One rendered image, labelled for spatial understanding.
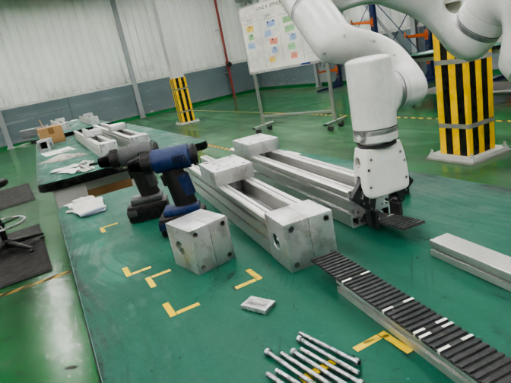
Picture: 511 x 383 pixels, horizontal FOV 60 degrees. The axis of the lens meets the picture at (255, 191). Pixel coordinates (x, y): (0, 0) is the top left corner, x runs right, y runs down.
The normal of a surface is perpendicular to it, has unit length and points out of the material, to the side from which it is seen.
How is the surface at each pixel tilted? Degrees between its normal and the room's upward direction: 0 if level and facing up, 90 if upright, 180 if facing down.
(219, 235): 90
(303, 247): 90
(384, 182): 88
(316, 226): 90
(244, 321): 0
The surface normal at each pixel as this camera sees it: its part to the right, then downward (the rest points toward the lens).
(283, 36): -0.67, 0.33
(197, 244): 0.62, 0.11
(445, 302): -0.19, -0.94
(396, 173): 0.35, 0.18
